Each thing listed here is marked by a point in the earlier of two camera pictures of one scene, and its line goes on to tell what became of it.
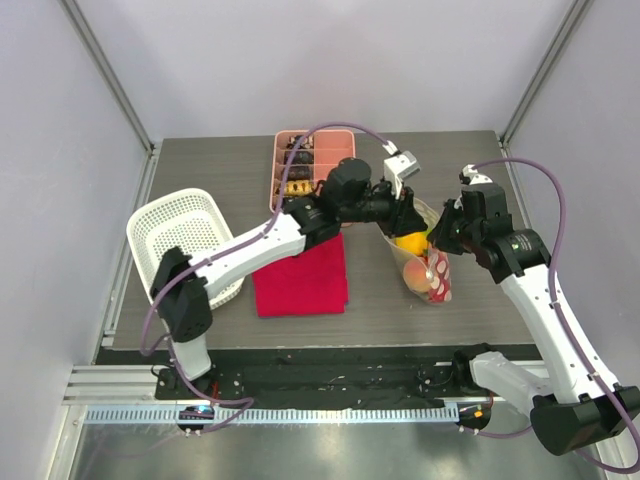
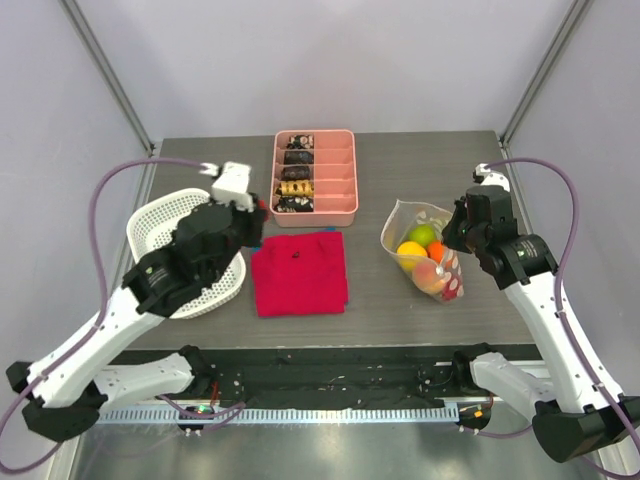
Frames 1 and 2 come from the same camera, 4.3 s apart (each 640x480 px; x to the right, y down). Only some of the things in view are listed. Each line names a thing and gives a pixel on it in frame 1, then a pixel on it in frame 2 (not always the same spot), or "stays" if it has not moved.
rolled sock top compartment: x=307 y=141 stays
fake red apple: x=441 y=290 -> x=453 y=283
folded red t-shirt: x=311 y=282 stays
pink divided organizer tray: x=330 y=147 stays
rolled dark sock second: x=301 y=157 stays
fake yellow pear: x=416 y=242 -> x=408 y=253
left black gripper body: x=374 y=207 -> x=249 y=233
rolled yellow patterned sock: x=298 y=187 stays
